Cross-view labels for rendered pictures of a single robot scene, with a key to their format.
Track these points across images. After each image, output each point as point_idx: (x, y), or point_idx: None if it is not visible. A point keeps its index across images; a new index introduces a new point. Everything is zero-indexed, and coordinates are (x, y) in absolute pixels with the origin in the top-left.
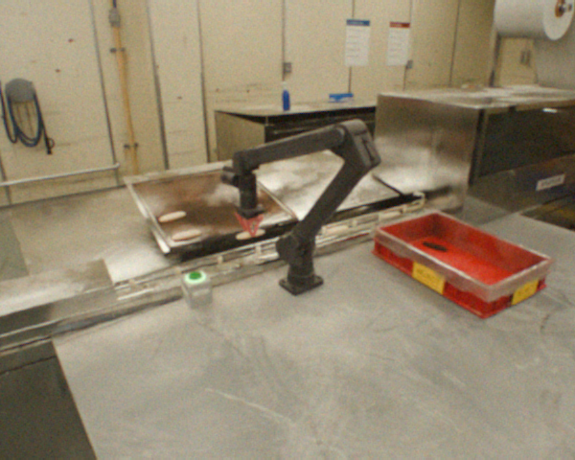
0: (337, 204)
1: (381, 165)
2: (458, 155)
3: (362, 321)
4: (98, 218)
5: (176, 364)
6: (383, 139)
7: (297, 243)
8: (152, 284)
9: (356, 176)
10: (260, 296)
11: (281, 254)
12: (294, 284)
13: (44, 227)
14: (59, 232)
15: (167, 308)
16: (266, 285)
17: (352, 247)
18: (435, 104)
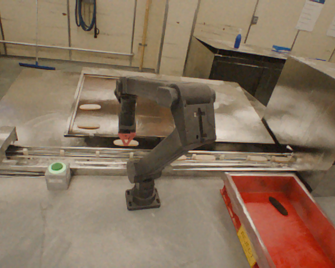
0: (168, 161)
1: (271, 114)
2: None
3: (160, 266)
4: (64, 89)
5: None
6: (280, 94)
7: (135, 174)
8: (35, 158)
9: (181, 147)
10: (103, 199)
11: (128, 173)
12: (133, 200)
13: (30, 85)
14: (34, 92)
15: (34, 181)
16: (116, 189)
17: (208, 178)
18: (333, 81)
